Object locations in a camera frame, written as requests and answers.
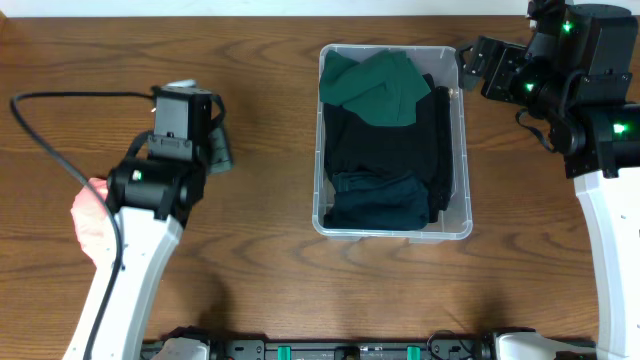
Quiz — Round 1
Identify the plain black garment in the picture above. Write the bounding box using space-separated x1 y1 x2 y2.
323 86 438 187

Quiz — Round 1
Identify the black glittery garment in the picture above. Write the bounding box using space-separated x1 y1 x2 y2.
429 86 453 223

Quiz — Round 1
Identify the pink garment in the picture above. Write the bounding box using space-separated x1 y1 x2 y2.
70 187 115 266

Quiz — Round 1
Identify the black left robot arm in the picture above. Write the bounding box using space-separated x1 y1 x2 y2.
64 80 226 359

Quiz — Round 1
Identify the dark green garment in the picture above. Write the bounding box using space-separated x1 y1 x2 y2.
319 50 431 127

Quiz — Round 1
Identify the dark navy garment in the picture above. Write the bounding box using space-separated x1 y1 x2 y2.
324 171 430 231

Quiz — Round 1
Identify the clear plastic storage bin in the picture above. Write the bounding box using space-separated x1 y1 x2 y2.
312 43 473 244

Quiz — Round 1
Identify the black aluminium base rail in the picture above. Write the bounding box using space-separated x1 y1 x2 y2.
139 327 599 360

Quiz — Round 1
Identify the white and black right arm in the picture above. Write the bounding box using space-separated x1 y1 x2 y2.
456 32 639 359

